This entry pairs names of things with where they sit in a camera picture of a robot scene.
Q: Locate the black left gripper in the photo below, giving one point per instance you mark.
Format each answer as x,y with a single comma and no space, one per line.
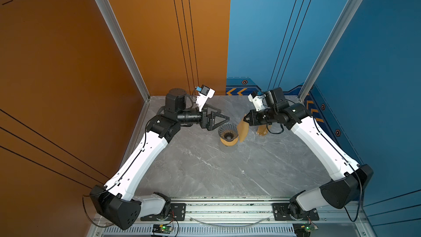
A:
209,124

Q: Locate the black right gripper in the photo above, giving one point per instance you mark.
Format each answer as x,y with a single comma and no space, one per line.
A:
253,118

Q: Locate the wooden ring dripper stand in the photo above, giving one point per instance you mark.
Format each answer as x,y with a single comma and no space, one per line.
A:
231,143

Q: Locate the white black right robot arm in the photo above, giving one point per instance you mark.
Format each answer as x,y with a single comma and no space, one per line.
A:
349,179

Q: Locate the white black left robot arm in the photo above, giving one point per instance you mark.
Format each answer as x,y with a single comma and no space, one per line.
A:
116,200

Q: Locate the green circuit board left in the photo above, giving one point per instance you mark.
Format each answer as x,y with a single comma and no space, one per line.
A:
162,230

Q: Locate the green circuit board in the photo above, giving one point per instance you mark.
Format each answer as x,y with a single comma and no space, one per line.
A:
304,230
162,230

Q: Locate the green circuit board right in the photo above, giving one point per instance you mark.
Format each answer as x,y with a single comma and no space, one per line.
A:
304,230

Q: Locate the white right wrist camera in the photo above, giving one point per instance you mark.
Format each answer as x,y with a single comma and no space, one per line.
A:
257,99

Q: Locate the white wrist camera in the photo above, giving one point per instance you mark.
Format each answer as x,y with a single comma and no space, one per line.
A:
257,99
204,93

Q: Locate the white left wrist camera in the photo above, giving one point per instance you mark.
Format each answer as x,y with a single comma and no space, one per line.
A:
204,93

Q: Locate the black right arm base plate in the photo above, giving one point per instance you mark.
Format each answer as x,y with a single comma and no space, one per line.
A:
284,212

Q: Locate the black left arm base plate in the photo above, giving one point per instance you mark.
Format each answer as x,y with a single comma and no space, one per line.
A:
177,211

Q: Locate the aluminium front rail frame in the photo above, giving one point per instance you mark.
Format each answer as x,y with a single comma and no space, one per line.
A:
244,216

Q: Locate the aluminium right corner post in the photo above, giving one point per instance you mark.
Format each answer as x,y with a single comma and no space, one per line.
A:
336,34

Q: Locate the aluminium corner post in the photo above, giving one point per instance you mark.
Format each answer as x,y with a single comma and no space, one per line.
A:
121,42
336,34

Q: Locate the aluminium left corner post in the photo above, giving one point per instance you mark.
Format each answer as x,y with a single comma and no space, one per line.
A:
121,42

